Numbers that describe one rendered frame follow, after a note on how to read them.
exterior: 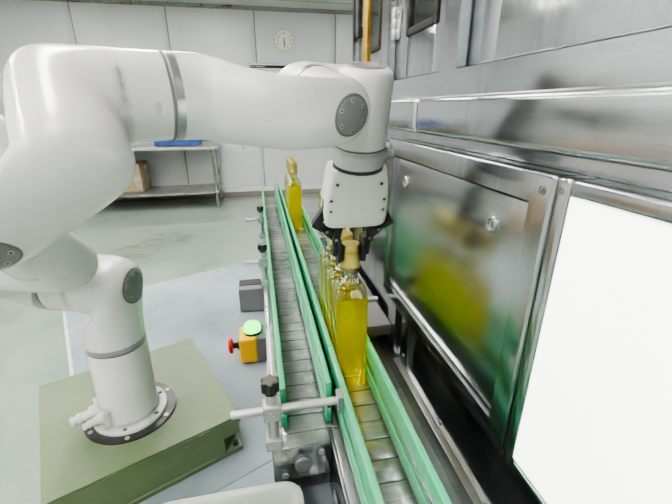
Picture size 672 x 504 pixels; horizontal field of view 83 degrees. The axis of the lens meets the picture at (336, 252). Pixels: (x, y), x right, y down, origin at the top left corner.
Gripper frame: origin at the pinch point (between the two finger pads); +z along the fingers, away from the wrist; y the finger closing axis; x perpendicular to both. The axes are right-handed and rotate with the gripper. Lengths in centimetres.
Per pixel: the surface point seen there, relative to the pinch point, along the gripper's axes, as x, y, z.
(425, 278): 4.6, -12.7, 4.2
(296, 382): 6.2, 10.1, 26.6
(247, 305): -42, 21, 50
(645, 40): 24.0, -15.1, -34.6
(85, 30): -594, 234, 33
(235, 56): -588, 39, 59
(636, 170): 28.5, -15.1, -26.0
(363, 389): 10.5, -2.1, 25.4
